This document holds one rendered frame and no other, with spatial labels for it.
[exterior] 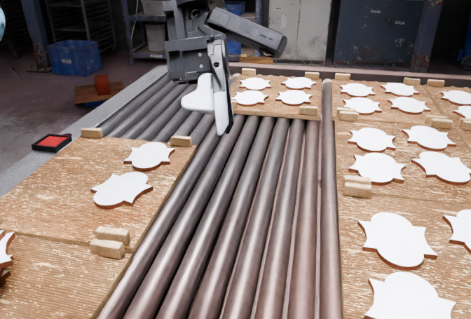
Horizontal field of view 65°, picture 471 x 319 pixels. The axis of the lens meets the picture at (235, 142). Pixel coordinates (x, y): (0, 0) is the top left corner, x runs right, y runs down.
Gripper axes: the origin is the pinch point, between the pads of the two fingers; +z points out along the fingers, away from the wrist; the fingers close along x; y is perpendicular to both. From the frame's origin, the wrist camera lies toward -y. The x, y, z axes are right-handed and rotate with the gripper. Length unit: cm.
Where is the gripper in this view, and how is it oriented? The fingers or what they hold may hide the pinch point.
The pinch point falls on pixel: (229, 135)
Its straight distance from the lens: 54.3
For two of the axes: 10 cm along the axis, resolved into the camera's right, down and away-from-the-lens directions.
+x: -0.4, 0.5, -10.0
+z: 1.1, 9.9, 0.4
